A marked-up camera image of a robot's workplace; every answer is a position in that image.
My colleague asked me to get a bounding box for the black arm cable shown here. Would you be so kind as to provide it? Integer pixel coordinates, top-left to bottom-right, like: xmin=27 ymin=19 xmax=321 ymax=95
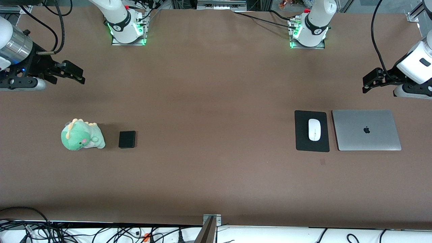
xmin=19 ymin=0 xmax=73 ymax=55
xmin=371 ymin=0 xmax=392 ymax=80

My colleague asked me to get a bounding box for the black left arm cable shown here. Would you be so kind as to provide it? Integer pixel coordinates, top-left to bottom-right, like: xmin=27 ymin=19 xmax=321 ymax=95
xmin=371 ymin=0 xmax=392 ymax=80

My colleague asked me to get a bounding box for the metal rail behind table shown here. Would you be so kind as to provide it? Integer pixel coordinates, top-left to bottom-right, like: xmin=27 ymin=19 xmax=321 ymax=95
xmin=196 ymin=0 xmax=247 ymax=10

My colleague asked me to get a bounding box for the silver closed laptop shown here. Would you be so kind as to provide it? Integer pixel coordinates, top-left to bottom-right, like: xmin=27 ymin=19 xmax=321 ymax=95
xmin=331 ymin=109 xmax=402 ymax=152

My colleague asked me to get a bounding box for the aluminium frame profile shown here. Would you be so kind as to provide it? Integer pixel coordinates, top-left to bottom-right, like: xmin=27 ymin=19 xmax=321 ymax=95
xmin=0 ymin=3 xmax=33 ymax=15
xmin=407 ymin=3 xmax=432 ymax=23

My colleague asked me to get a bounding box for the white computer mouse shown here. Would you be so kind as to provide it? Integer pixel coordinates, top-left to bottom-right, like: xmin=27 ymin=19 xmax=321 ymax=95
xmin=308 ymin=118 xmax=322 ymax=141

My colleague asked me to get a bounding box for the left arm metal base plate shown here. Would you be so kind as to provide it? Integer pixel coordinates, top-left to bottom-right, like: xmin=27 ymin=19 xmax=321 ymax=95
xmin=288 ymin=15 xmax=326 ymax=50

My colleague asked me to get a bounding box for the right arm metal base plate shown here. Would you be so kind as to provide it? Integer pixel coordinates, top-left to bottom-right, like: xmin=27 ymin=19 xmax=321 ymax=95
xmin=111 ymin=9 xmax=150 ymax=46

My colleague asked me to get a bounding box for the black mouse pad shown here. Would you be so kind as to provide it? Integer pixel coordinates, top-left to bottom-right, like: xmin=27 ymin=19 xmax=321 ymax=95
xmin=294 ymin=110 xmax=330 ymax=153

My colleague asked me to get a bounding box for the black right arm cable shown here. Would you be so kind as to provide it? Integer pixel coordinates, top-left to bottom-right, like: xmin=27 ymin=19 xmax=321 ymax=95
xmin=19 ymin=0 xmax=73 ymax=55

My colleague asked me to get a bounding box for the black cable across table rear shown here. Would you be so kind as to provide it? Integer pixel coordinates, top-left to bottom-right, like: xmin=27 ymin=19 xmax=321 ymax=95
xmin=233 ymin=9 xmax=299 ymax=30

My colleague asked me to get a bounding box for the black phone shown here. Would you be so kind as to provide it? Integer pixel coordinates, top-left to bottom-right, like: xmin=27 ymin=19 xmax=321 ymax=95
xmin=118 ymin=131 xmax=137 ymax=149

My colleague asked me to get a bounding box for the green dinosaur plush toy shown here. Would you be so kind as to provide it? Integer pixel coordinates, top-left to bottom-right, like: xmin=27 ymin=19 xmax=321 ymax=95
xmin=61 ymin=118 xmax=106 ymax=151

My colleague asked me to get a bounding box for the black looped floor cable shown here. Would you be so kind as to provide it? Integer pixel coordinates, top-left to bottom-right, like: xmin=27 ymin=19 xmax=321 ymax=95
xmin=0 ymin=207 xmax=52 ymax=243

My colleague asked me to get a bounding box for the metal table edge bracket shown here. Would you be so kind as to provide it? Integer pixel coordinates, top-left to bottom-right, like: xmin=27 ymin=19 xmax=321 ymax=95
xmin=202 ymin=214 xmax=222 ymax=226

